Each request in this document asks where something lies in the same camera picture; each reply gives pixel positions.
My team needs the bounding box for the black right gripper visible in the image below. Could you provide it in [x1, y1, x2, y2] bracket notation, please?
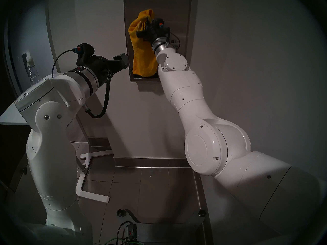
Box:
[136, 22, 171, 44]

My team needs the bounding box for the stainless steel wall dispenser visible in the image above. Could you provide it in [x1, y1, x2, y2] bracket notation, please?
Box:
[123, 0, 192, 83]

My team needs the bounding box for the white folding table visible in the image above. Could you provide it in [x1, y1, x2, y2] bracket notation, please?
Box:
[0, 102, 114, 203]

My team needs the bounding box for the thick braided black cable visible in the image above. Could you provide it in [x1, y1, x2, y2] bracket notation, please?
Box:
[83, 68, 113, 119]

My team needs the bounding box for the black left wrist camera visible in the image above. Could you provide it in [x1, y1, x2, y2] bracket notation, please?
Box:
[76, 43, 95, 65]

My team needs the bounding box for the steel robot base plate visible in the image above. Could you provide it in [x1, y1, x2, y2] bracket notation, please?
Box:
[126, 210, 206, 245]

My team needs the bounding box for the green base cable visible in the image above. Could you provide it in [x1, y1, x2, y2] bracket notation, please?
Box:
[107, 236, 128, 245]

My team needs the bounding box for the black box red indicator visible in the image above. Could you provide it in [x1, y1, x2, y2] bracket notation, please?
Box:
[126, 223, 137, 238]

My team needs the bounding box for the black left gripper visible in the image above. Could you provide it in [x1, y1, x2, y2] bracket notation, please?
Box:
[77, 53, 129, 88]

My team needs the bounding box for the clear spray bottle blue liquid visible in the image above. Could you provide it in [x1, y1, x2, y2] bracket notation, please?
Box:
[26, 53, 41, 87]

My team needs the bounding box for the black looped base cable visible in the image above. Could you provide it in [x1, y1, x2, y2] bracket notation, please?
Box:
[117, 221, 132, 245]

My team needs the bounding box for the thin black camera cable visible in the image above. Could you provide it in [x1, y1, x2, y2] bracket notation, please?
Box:
[52, 48, 77, 79]

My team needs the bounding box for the yellow microfiber cloth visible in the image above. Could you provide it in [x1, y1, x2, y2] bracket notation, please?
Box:
[128, 9, 159, 78]

